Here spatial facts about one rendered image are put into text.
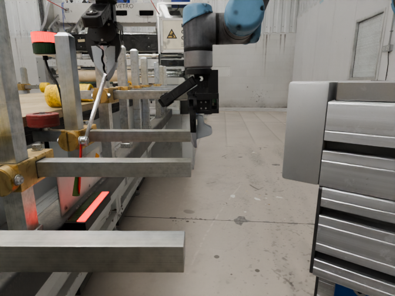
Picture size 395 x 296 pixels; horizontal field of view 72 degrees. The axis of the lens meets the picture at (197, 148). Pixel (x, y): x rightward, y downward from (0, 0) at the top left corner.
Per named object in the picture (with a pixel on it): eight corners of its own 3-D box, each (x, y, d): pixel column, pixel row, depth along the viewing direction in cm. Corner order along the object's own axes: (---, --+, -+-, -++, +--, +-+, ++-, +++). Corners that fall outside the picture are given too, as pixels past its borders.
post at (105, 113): (115, 162, 102) (105, 24, 91) (113, 165, 99) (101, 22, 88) (106, 162, 102) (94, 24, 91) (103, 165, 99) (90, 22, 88)
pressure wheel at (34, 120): (68, 148, 82) (63, 110, 79) (54, 155, 74) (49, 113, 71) (41, 148, 82) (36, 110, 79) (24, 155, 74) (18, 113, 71)
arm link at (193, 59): (183, 50, 68) (184, 54, 76) (183, 70, 69) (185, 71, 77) (213, 50, 68) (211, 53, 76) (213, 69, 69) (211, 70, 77)
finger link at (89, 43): (107, 62, 74) (104, 27, 72) (104, 61, 72) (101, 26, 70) (89, 62, 74) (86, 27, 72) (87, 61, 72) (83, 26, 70)
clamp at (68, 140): (97, 140, 82) (96, 123, 81) (79, 151, 69) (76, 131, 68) (79, 140, 82) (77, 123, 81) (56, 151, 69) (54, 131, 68)
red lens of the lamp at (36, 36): (63, 44, 70) (63, 35, 70) (52, 41, 64) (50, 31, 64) (40, 44, 70) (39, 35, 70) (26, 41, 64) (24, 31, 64)
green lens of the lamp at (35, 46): (64, 54, 71) (64, 46, 70) (53, 52, 65) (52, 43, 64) (42, 54, 71) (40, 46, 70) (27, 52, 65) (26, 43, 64)
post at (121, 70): (131, 154, 128) (125, 46, 116) (130, 157, 124) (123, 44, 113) (124, 154, 128) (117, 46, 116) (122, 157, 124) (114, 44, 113)
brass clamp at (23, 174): (59, 171, 58) (56, 148, 57) (18, 197, 45) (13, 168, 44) (30, 171, 58) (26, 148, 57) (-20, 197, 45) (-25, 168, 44)
